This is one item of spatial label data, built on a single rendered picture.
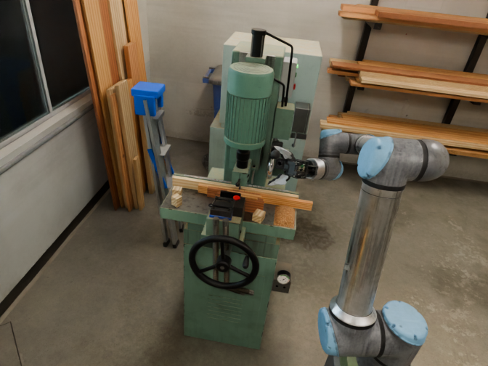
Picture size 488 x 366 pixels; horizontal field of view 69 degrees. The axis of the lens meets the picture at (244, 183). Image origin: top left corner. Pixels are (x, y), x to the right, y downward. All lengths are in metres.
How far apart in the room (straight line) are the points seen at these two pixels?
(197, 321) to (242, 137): 1.11
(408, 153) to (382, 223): 0.20
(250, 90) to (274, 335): 1.47
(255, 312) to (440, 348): 1.19
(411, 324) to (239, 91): 0.98
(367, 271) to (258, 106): 0.70
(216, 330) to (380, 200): 1.37
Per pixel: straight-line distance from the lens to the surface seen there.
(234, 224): 1.42
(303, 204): 1.64
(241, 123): 1.38
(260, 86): 1.34
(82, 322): 2.38
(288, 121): 1.64
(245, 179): 1.54
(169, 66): 3.93
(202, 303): 1.96
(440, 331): 2.69
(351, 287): 1.17
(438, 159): 1.05
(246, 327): 2.05
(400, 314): 1.34
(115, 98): 2.67
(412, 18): 3.22
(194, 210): 1.57
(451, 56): 3.96
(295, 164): 1.39
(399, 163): 1.00
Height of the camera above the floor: 1.86
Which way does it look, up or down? 33 degrees down
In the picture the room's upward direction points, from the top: 6 degrees clockwise
